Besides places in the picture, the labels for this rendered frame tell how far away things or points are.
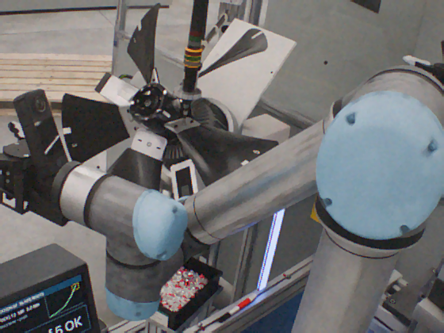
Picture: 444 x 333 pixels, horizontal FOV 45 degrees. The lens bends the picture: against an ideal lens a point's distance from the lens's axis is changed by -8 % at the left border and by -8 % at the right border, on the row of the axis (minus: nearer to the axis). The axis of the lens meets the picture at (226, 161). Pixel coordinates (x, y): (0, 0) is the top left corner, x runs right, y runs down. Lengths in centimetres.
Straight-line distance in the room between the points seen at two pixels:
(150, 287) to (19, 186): 22
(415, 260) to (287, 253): 62
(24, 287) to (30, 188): 17
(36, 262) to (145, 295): 26
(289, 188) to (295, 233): 165
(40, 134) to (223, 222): 27
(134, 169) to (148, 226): 88
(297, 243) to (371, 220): 187
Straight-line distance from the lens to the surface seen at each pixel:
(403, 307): 131
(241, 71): 179
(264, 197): 71
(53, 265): 92
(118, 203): 68
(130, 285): 73
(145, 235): 66
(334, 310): 60
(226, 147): 142
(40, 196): 78
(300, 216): 230
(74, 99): 174
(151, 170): 154
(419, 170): 47
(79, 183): 71
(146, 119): 151
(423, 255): 205
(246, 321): 148
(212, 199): 76
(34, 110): 74
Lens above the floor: 184
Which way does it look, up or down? 29 degrees down
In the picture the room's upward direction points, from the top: 9 degrees clockwise
